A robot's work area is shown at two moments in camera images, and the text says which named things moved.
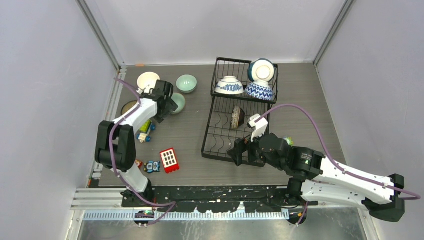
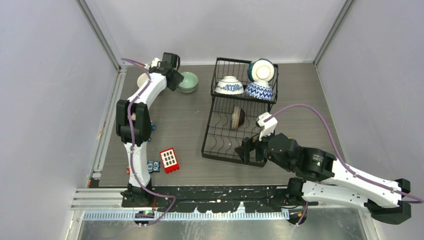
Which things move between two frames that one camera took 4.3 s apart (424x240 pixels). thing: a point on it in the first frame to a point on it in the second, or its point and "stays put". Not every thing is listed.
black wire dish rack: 243,91 stays put
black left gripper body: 170,107 to 177,79
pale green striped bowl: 186,83 stays put
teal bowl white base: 262,69 stays put
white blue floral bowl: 229,85 stays put
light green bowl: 179,100 to 189,83
